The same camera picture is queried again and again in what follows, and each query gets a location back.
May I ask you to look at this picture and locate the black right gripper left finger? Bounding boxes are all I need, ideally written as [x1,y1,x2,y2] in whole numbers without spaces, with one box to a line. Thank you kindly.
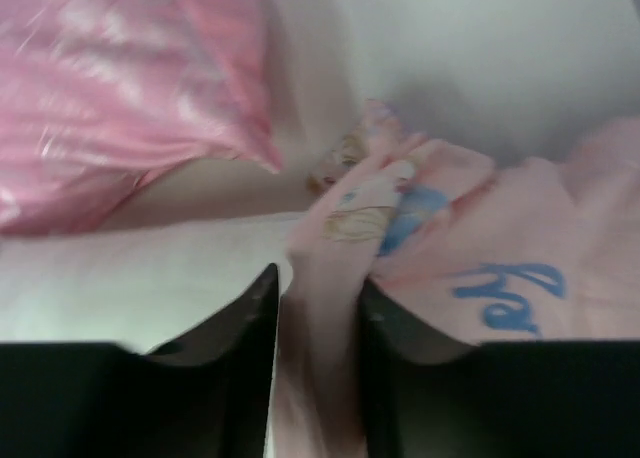
[1,264,279,457]

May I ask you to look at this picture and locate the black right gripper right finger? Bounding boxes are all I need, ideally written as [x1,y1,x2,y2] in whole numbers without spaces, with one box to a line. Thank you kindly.
[358,282,639,458]

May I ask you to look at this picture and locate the purple Elsa pillowcase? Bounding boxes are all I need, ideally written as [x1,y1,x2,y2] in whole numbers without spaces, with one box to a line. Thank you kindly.
[273,102,639,457]

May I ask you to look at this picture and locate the pink rose-patterned pillow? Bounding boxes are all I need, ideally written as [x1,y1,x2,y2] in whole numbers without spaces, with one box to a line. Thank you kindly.
[1,0,281,235]

